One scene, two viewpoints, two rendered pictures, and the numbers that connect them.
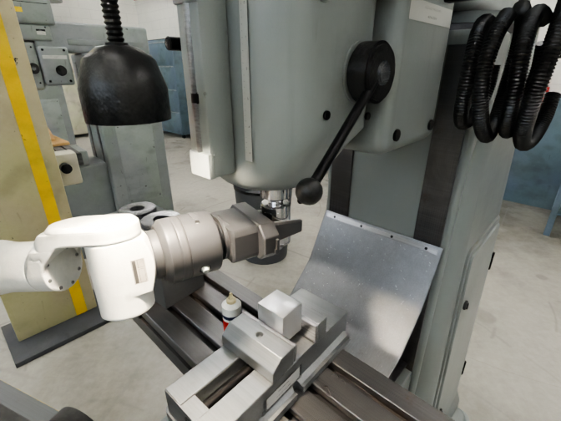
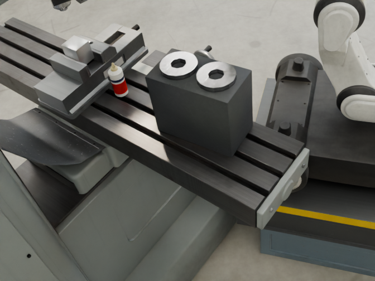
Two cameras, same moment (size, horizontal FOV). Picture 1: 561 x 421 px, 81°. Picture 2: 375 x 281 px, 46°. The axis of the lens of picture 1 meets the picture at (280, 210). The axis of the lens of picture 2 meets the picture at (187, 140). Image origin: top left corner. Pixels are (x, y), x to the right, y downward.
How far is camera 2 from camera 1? 1.59 m
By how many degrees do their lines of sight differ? 109
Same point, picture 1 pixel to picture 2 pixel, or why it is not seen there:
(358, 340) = (32, 129)
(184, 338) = not seen: hidden behind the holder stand
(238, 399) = (104, 34)
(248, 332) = (97, 42)
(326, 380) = not seen: hidden behind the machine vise
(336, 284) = (29, 147)
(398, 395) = (25, 78)
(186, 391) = (130, 33)
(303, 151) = not seen: outside the picture
